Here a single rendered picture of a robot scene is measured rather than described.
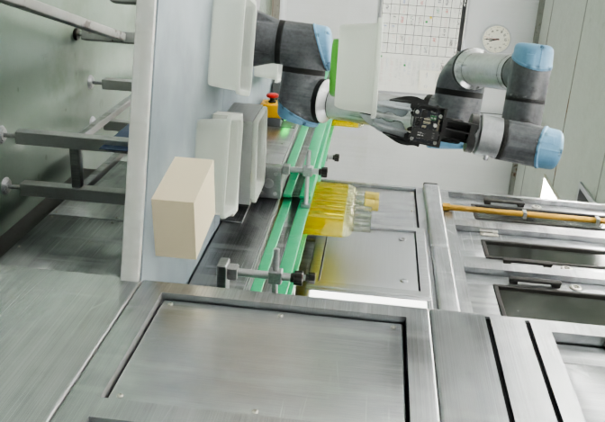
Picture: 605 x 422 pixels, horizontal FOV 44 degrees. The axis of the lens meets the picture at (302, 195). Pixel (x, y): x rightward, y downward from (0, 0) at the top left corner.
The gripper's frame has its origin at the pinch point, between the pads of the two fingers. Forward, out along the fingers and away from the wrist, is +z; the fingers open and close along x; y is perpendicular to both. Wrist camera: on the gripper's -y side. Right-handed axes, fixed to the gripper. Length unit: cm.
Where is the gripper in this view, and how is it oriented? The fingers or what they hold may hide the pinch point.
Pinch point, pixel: (366, 112)
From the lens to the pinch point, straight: 142.4
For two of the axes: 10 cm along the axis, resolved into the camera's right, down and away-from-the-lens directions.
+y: -0.9, 1.3, -9.9
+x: -1.9, 9.7, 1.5
